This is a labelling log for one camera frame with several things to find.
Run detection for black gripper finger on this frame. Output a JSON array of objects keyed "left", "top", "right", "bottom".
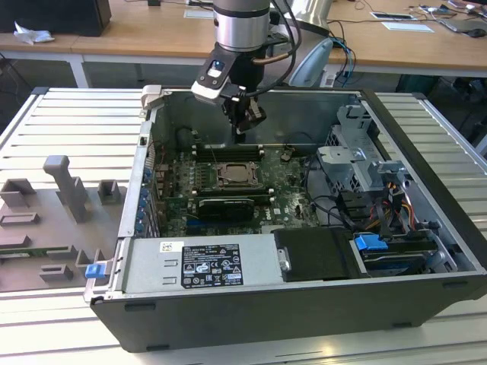
[
  {"left": 246, "top": 97, "right": 268, "bottom": 132},
  {"left": 221, "top": 92, "right": 247, "bottom": 144}
]

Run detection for pale blue teach pendant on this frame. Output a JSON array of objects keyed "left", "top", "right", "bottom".
[{"left": 288, "top": 37, "right": 334, "bottom": 87}]

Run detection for grey case latch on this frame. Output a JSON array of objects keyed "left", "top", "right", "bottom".
[{"left": 139, "top": 85, "right": 165, "bottom": 111}]

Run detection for metal drive cage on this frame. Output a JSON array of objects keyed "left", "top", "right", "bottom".
[{"left": 315, "top": 102, "right": 410, "bottom": 195}]

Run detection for green motherboard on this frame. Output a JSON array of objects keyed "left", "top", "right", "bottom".
[{"left": 150, "top": 146, "right": 343, "bottom": 239}]

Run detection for black expansion card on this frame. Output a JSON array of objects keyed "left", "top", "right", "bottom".
[{"left": 197, "top": 196, "right": 255, "bottom": 222}]

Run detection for wooden desk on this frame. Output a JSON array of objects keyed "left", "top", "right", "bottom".
[{"left": 0, "top": 0, "right": 487, "bottom": 71}]

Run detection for black plastic shroud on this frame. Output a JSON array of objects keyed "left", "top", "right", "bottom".
[{"left": 273, "top": 227, "right": 368, "bottom": 283}]

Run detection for flat tablet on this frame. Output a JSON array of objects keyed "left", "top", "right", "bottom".
[{"left": 370, "top": 11, "right": 415, "bottom": 21}]

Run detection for white paper sheet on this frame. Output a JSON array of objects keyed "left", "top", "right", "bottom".
[{"left": 381, "top": 21, "right": 435, "bottom": 34}]

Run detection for blue disk carrier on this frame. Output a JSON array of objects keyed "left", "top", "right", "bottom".
[{"left": 352, "top": 233, "right": 429, "bottom": 278}]

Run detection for grey power supply unit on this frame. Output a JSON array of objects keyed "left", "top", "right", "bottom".
[{"left": 123, "top": 233, "right": 292, "bottom": 294}]

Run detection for black box on desk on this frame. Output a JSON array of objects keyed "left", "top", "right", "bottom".
[{"left": 0, "top": 0, "right": 112, "bottom": 38}]

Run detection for black open PC case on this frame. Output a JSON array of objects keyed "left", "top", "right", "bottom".
[{"left": 84, "top": 84, "right": 487, "bottom": 353}]

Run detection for crumpled white paper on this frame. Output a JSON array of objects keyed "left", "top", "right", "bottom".
[{"left": 13, "top": 21, "right": 55, "bottom": 43}]

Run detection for blue case latch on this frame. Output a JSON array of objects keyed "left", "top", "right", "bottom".
[{"left": 85, "top": 264, "right": 106, "bottom": 281}]

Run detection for grey laptop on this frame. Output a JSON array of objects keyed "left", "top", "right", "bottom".
[{"left": 439, "top": 17, "right": 487, "bottom": 34}]

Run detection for grey parts rack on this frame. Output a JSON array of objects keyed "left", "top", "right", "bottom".
[{"left": 0, "top": 154, "right": 129, "bottom": 294}]

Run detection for green RAM stick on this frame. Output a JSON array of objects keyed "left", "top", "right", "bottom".
[{"left": 0, "top": 246, "right": 72, "bottom": 259}]

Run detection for brown curved hose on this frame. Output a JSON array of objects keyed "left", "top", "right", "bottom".
[{"left": 252, "top": 51, "right": 296, "bottom": 65}]

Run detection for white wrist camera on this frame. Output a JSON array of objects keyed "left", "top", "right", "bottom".
[{"left": 189, "top": 56, "right": 231, "bottom": 104}]

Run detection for orange yellow power wires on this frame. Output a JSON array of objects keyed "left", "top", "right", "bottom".
[{"left": 384, "top": 180, "right": 418, "bottom": 231}]

